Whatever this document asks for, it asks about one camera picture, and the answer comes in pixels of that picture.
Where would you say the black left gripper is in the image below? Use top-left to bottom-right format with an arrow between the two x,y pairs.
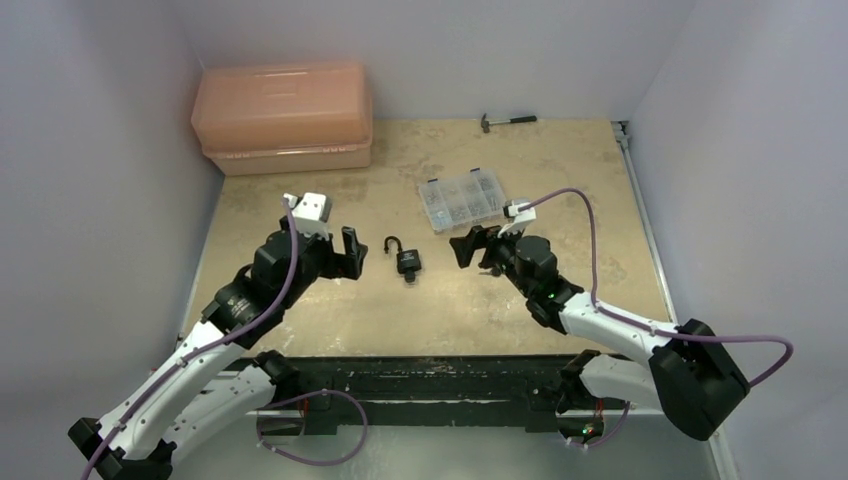
279,225 -> 365,310

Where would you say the bunch of black keys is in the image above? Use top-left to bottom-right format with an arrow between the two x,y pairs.
480,265 -> 503,277

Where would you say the black Kaijing padlock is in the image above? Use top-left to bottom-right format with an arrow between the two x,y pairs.
383,236 -> 422,285

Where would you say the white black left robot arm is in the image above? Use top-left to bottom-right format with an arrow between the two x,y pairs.
69,227 -> 368,479

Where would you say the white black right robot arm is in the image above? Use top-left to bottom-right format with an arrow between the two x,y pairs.
449,226 -> 753,441

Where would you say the clear plastic screw organizer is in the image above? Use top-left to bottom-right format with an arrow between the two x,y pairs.
418,168 -> 506,233

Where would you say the small hammer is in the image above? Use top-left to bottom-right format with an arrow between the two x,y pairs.
480,113 -> 538,134

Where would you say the pink plastic toolbox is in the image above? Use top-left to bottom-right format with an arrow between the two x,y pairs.
191,61 -> 374,176

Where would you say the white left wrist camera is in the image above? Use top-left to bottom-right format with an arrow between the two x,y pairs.
282,192 -> 332,241

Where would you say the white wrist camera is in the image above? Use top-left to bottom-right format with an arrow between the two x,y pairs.
282,192 -> 332,241
497,198 -> 537,238

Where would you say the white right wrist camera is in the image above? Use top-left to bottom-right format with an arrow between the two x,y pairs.
497,198 -> 537,238

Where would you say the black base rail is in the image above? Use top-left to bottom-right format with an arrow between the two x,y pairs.
225,349 -> 637,439

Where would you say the aluminium frame rail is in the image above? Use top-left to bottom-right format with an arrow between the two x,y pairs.
611,121 -> 678,324

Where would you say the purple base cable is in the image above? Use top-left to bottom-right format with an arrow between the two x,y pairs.
255,388 -> 370,467

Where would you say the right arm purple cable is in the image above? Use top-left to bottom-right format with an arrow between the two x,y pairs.
513,188 -> 795,389

